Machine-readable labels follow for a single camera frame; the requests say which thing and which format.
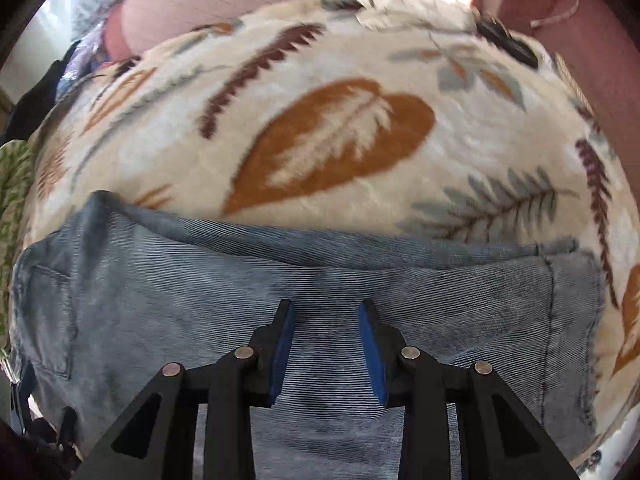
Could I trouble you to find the blue grey denim pants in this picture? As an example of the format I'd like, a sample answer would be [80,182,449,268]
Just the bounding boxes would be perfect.
[9,192,604,479]

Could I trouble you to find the black clothing pile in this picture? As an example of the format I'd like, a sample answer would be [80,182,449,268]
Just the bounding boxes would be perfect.
[1,41,79,144]

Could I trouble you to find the green white patterned quilt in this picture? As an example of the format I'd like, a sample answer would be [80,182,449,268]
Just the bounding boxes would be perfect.
[0,140,34,358]

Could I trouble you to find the cream leaf pattern fleece blanket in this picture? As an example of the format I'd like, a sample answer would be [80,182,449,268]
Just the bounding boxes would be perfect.
[17,0,639,462]

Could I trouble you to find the brown cushion with lace trim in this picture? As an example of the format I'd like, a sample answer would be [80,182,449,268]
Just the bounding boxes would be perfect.
[551,53,596,122]

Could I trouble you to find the purple plastic bag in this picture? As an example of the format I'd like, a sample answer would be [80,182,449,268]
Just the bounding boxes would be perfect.
[55,36,111,101]

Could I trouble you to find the black rhinestone slipper right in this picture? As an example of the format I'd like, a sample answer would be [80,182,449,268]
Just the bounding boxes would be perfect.
[503,36,539,70]

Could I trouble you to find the black rhinestone slipper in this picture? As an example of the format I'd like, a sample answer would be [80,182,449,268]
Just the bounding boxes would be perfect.
[476,16,512,50]
[503,36,539,70]

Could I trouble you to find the red upholstered headboard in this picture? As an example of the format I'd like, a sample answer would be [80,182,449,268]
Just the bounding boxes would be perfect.
[472,0,639,188]

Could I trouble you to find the black rhinestone slipper left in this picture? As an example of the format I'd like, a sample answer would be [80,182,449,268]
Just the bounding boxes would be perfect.
[476,16,512,50]

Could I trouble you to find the white charging cable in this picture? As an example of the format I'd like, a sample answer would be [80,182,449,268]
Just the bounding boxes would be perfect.
[529,0,583,30]

